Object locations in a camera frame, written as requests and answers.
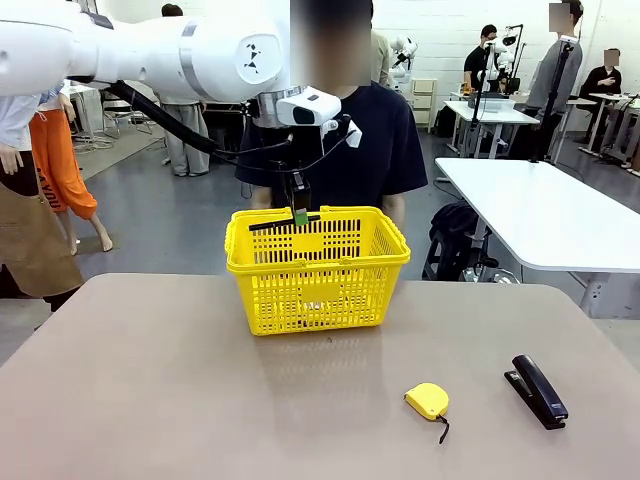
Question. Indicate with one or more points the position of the white drawer cabinet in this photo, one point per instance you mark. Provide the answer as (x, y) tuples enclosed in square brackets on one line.
[(424, 102)]

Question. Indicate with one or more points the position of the black backpack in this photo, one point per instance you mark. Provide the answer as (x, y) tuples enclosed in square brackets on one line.
[(452, 225)]

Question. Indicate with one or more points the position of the yellow tape measure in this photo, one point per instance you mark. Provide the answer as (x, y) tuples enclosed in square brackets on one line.
[(427, 399)]

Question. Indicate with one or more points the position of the mannequin with orange trousers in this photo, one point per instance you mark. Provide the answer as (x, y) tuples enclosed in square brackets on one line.
[(60, 160)]

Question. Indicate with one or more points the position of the black office chair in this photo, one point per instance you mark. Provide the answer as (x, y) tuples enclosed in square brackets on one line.
[(127, 117)]

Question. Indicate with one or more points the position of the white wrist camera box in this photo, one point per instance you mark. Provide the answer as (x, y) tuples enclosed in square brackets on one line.
[(310, 110)]

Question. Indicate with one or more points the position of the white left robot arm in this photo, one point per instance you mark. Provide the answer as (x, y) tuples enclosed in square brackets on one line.
[(150, 50)]

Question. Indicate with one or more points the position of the seated person in black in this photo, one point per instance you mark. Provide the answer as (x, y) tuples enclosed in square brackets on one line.
[(605, 77)]

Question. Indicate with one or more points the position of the person's right forearm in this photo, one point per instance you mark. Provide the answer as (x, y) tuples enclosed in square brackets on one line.
[(261, 197)]

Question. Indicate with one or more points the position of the large white table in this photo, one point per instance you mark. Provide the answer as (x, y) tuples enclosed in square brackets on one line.
[(540, 210)]

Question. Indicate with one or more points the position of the black stapler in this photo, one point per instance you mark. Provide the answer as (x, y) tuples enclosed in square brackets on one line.
[(540, 392)]

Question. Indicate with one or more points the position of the person in black t-shirt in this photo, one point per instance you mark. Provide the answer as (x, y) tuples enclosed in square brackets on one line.
[(380, 145)]

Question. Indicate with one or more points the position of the white background table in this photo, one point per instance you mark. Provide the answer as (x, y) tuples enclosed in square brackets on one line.
[(490, 112)]

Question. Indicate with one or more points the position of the person in grey hoodie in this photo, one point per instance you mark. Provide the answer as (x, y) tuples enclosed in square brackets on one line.
[(187, 135)]

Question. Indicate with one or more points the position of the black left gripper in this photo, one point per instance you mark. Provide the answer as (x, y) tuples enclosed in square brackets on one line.
[(285, 150)]

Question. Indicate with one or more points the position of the black camera stand pole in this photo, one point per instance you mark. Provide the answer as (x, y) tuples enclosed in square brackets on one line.
[(555, 100)]

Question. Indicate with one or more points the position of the person's left forearm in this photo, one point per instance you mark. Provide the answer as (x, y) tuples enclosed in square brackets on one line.
[(394, 206)]

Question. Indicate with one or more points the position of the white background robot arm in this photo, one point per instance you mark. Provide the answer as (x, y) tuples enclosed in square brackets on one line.
[(404, 55)]

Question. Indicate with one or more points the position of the person in grey sweater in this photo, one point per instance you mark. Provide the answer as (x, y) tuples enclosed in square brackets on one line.
[(542, 85)]

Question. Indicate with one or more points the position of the yellow plastic shopping basket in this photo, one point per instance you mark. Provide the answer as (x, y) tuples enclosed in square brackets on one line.
[(320, 290)]

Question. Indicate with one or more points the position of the mannequin with brown apron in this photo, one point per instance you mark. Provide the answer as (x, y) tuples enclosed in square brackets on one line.
[(35, 240)]

